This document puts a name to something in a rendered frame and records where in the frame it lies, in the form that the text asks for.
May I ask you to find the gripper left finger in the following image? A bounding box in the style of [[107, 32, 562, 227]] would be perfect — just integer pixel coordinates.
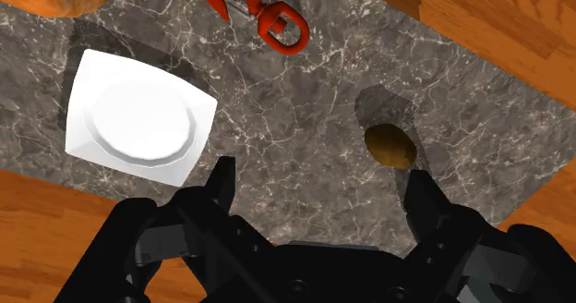
[[54, 155, 277, 303]]

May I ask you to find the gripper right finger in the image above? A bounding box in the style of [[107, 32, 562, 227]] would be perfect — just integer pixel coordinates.
[[402, 168, 576, 303]]

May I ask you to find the brown potato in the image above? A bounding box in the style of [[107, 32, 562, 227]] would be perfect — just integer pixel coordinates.
[[363, 123, 418, 170]]

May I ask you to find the white square plate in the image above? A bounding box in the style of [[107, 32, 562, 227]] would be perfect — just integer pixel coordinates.
[[64, 48, 219, 188]]

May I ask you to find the red can opener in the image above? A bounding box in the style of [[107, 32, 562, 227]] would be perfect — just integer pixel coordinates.
[[198, 0, 311, 56]]

